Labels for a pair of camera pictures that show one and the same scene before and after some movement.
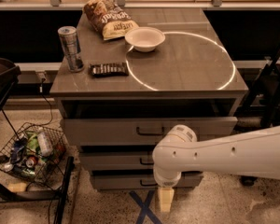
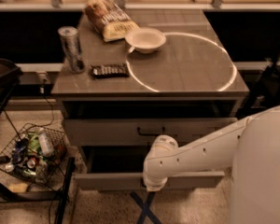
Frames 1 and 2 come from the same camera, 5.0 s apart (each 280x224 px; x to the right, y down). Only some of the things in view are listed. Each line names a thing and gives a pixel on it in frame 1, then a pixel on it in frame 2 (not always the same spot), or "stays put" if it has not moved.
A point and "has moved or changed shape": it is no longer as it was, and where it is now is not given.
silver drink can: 69,37 stays put
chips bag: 110,21 stays put
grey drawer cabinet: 126,77 stays put
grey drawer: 118,161 has moved or changed shape
